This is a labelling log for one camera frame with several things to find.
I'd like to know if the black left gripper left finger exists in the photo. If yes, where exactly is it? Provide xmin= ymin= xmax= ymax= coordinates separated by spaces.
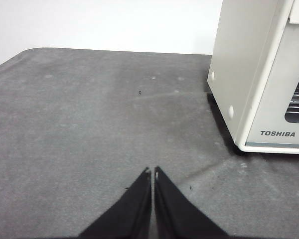
xmin=79 ymin=166 xmax=153 ymax=238

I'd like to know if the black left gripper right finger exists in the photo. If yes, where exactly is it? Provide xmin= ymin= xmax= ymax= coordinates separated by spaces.
xmin=153 ymin=166 xmax=230 ymax=238

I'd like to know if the cream Toshiba toaster oven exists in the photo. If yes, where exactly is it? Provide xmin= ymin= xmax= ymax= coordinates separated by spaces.
xmin=207 ymin=0 xmax=299 ymax=153

